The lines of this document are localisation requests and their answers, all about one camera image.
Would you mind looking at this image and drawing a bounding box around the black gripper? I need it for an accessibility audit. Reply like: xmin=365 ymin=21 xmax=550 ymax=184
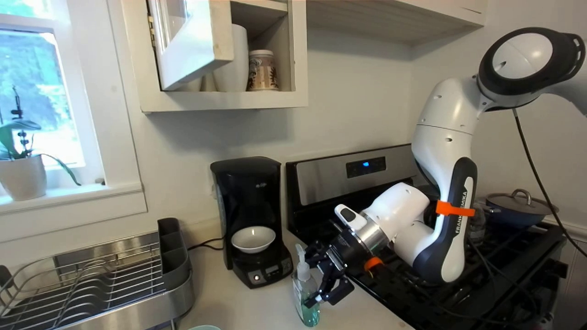
xmin=302 ymin=235 xmax=368 ymax=311

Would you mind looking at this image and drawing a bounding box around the clear green soap dispenser bottle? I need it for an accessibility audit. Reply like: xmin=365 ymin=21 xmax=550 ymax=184
xmin=290 ymin=243 xmax=324 ymax=330

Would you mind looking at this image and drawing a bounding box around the white bowl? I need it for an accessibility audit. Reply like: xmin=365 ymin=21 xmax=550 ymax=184
xmin=229 ymin=224 xmax=279 ymax=257

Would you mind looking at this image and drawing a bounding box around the black gas stove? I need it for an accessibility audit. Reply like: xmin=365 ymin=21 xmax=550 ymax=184
xmin=284 ymin=142 xmax=570 ymax=330

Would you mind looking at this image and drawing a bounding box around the black coffee maker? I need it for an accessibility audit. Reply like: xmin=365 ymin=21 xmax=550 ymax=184
xmin=209 ymin=155 xmax=295 ymax=290

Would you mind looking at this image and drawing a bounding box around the black utensil holder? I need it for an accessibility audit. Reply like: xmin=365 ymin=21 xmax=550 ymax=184
xmin=156 ymin=217 xmax=192 ymax=290

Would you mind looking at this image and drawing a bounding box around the glass coffee carafe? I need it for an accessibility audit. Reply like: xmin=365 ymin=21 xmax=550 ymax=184
xmin=468 ymin=204 xmax=491 ymax=243

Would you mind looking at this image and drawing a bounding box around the blue frying pan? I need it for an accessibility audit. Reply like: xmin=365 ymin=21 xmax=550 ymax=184
xmin=482 ymin=204 xmax=556 ymax=234

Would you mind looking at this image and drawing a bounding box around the patterned glass jar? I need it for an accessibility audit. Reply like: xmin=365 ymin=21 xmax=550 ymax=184
xmin=246 ymin=48 xmax=280 ymax=94

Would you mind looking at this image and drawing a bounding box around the white vase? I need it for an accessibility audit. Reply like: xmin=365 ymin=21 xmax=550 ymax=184
xmin=209 ymin=23 xmax=251 ymax=94

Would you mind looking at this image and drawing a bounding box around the stainless steel dish rack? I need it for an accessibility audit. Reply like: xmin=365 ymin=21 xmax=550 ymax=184
xmin=0 ymin=230 xmax=196 ymax=330

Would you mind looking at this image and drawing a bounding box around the white overhead cabinet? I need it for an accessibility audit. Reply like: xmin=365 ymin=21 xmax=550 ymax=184
xmin=306 ymin=0 xmax=491 ymax=47

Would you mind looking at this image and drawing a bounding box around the white cabinet door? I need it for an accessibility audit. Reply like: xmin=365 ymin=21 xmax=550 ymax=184
xmin=145 ymin=0 xmax=236 ymax=94

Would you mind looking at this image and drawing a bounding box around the orchid in white pot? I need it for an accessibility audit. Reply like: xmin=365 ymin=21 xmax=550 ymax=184
xmin=0 ymin=85 xmax=84 ymax=204

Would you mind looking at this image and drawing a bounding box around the white framed window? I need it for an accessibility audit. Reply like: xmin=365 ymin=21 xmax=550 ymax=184
xmin=0 ymin=0 xmax=150 ymax=245

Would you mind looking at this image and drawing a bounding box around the orange cable strap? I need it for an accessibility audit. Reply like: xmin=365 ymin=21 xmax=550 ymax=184
xmin=361 ymin=256 xmax=387 ymax=274
xmin=433 ymin=199 xmax=479 ymax=221

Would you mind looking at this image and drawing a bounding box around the black coffee maker cord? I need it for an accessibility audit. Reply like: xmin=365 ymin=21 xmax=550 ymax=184
xmin=185 ymin=237 xmax=227 ymax=256

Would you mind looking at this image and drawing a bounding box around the white open wall cabinet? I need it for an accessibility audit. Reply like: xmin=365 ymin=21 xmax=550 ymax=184
xmin=119 ymin=0 xmax=310 ymax=116

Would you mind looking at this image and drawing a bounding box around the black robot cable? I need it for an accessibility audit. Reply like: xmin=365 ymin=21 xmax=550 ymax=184
xmin=438 ymin=109 xmax=587 ymax=323

